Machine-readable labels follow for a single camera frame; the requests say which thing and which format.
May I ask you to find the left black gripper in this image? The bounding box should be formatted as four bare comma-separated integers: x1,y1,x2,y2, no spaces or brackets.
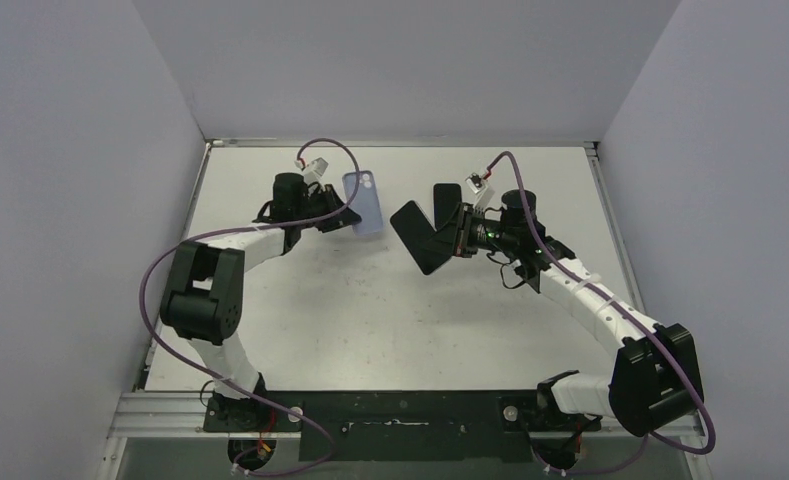
295,184,360,233

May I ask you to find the aluminium frame rail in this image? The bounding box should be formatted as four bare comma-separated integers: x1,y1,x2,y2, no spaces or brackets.
98,390,711,479

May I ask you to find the lavender phone case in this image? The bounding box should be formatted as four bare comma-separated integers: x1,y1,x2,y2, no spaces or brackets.
342,170,384,236

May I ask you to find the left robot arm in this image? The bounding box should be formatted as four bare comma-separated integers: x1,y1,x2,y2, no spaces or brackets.
159,173,362,431

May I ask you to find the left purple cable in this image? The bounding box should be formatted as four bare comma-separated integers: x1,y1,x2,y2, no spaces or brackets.
138,137,362,478

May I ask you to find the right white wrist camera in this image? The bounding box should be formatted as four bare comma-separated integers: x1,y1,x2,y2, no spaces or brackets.
465,172,495,211

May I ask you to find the black phone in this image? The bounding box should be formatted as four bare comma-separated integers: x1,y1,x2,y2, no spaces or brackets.
433,183,462,231
390,200,452,276

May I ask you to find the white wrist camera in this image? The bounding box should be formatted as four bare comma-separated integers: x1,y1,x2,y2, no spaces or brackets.
295,157,329,186
465,172,495,211

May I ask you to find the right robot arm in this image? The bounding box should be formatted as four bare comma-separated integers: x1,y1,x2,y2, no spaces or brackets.
390,184,704,437

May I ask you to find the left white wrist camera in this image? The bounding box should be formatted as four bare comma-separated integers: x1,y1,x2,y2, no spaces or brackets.
295,157,329,186

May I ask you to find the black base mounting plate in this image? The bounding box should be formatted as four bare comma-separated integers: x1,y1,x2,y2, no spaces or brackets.
202,390,602,466

